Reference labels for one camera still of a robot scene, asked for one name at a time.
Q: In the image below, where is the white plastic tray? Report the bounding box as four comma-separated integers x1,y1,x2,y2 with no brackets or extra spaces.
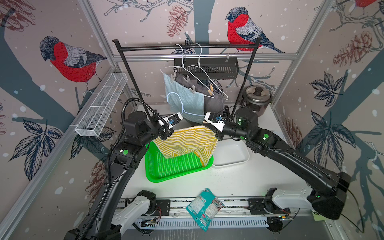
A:
213,139,250,168

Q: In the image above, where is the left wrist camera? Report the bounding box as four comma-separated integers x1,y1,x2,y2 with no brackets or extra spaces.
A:
157,112,183,130

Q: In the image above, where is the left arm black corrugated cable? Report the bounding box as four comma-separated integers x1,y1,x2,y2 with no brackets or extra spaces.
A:
74,97,169,240

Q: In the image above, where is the teal snack packet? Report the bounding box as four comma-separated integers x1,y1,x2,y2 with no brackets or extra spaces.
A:
187,188,224,232

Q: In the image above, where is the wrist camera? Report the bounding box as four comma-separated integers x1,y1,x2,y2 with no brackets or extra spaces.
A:
203,112,227,130
157,112,183,130

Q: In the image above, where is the light blue towel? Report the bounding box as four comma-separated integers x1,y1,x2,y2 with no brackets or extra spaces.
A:
163,73,205,124

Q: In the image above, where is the yellow striped towel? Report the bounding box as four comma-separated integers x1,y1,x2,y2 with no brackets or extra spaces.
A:
154,126,219,166

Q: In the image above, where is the white wire hanger front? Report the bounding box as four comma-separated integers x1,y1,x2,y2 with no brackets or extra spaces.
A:
166,44,215,99

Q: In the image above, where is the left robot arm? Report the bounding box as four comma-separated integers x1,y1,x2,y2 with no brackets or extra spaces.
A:
64,110,183,240

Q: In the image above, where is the white wire hanger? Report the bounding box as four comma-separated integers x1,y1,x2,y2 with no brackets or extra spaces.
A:
181,43,218,98
166,44,215,99

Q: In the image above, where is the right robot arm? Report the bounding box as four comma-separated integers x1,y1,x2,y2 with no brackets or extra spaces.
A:
205,108,351,220

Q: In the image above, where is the light blue wire hanger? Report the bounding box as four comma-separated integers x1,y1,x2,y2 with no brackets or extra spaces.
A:
167,92,205,123

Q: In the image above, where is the black clothes rack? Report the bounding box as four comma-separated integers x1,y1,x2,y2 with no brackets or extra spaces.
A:
112,37,262,140

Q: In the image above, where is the green plastic basket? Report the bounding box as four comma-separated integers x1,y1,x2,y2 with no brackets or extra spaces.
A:
145,142,214,183

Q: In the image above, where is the silver rice cooker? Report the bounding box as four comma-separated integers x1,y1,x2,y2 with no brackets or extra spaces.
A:
240,84,273,117

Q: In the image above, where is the green yellow label card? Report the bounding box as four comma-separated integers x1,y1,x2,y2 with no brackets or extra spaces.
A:
312,210,327,222

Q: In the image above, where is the orange clothespin on grey towel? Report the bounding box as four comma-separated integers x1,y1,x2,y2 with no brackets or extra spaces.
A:
209,83,215,98

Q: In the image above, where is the dark grey towel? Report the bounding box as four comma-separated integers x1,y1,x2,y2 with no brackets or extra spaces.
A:
190,79,225,115

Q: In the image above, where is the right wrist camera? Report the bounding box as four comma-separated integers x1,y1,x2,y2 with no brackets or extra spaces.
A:
203,112,227,130

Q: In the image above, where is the black perforated wall basket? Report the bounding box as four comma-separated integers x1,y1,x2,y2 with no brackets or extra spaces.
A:
174,58,239,80

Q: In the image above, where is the white wire hanger rear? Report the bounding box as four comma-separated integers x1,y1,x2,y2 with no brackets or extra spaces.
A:
181,43,218,98

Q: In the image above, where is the white wire mesh shelf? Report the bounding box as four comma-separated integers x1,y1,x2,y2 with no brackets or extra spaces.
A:
75,73,128,137

